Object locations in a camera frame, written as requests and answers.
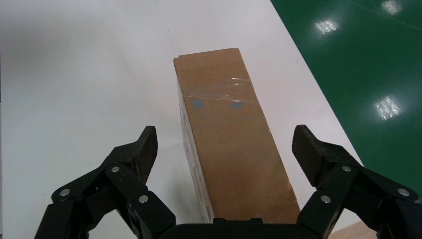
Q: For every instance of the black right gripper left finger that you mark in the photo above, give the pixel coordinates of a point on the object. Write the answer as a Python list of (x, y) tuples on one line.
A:
[(128, 184)]

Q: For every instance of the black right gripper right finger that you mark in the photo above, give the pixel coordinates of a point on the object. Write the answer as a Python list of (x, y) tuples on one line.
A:
[(343, 184)]

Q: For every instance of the small brown cardboard box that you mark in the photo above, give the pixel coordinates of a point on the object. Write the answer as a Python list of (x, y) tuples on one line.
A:
[(230, 148)]

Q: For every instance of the wooden board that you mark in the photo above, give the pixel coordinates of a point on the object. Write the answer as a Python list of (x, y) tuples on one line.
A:
[(356, 232)]

